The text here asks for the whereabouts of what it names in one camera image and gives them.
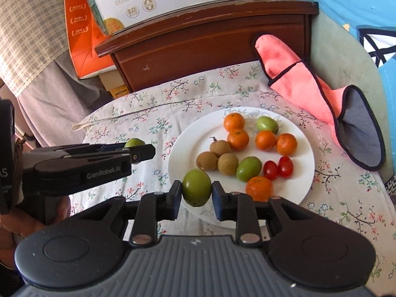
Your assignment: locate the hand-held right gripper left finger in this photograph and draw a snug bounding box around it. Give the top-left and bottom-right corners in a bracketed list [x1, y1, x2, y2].
[90, 180, 182, 248]

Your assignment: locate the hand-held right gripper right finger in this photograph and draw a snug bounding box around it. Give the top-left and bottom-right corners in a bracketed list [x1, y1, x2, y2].
[213, 182, 313, 245]

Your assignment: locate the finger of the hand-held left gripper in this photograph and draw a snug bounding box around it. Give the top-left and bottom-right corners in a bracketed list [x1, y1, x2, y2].
[33, 154, 132, 196]
[23, 144, 156, 169]

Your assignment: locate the brown kiwi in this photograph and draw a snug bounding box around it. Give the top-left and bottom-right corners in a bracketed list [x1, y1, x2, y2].
[209, 137, 231, 158]
[196, 151, 219, 171]
[217, 153, 239, 175]

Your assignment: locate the mandarin orange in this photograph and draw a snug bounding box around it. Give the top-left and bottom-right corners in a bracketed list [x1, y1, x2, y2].
[227, 129, 250, 151]
[275, 133, 298, 157]
[255, 130, 277, 151]
[223, 113, 246, 133]
[246, 176, 274, 201]

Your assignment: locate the red cherry tomato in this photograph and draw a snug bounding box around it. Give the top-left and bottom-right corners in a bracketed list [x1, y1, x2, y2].
[263, 160, 278, 180]
[277, 156, 294, 179]

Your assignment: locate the white plate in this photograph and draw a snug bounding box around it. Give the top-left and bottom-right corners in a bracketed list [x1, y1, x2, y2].
[168, 107, 315, 229]

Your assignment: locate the person's left hand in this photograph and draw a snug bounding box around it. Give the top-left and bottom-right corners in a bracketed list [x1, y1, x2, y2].
[0, 196, 72, 268]

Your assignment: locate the floral tablecloth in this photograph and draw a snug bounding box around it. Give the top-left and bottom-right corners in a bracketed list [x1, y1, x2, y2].
[72, 60, 396, 297]

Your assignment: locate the brown cardboard box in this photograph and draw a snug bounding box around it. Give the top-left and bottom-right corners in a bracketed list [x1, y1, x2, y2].
[99, 68, 130, 99]

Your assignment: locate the grey-lilac waffle cloth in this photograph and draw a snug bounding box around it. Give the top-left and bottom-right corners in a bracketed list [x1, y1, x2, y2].
[15, 49, 115, 147]

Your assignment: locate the orange carton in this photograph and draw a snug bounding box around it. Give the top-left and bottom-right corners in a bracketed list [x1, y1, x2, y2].
[64, 0, 116, 79]

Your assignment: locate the brown wooden nightstand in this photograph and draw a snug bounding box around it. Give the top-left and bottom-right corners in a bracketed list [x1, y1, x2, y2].
[95, 0, 319, 93]

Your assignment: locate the beige checked cloth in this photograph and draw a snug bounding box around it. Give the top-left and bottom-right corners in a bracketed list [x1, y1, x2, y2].
[0, 0, 84, 98]

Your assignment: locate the pink cloth with black trim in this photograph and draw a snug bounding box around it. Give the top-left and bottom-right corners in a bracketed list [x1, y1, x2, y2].
[254, 34, 387, 171]

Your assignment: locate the white milk carton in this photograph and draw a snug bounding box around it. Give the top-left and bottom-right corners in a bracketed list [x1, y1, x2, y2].
[81, 0, 255, 36]

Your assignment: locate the green cushion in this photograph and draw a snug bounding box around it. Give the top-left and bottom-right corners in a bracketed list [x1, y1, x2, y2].
[309, 9, 382, 112]

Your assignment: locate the blue plush cushion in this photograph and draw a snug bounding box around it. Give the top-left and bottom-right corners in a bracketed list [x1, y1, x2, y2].
[266, 0, 396, 189]

